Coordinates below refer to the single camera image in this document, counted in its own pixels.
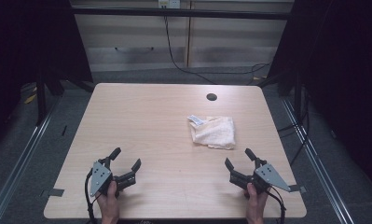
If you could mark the dark curtain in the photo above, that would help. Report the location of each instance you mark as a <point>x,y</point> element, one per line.
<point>342,77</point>
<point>25,43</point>

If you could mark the white power outlet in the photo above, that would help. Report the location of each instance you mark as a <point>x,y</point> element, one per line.
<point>169,3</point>

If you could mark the metal floor rail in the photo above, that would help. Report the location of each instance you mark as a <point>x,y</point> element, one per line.
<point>317,161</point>
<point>22,158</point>

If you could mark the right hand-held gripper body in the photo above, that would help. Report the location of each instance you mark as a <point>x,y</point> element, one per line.
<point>267,175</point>

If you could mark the person's right hand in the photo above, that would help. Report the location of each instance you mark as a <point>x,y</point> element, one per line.
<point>255,202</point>

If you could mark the black floor tape strip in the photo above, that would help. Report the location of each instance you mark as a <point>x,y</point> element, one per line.
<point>64,130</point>

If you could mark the black metal stand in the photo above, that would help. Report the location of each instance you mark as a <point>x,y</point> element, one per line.
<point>298,96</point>
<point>41,102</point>

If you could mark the black horizontal bar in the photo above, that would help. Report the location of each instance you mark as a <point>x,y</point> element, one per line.
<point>180,13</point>

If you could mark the white cabinet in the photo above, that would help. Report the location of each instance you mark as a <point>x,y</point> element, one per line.
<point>236,40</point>

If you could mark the yellow floor tape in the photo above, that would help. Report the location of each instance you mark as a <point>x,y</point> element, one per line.
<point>30,99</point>

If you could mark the black table grommet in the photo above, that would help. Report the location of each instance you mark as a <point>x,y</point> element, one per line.
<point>211,96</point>

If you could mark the person's left hand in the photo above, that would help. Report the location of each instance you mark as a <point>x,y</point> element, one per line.
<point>109,200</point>

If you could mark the white towel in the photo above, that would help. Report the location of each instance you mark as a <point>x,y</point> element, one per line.
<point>214,132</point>

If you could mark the grey tape piece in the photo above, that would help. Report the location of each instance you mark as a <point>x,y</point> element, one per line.
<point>54,192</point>
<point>297,188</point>

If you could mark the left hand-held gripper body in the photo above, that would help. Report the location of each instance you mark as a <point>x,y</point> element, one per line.
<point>99,179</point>

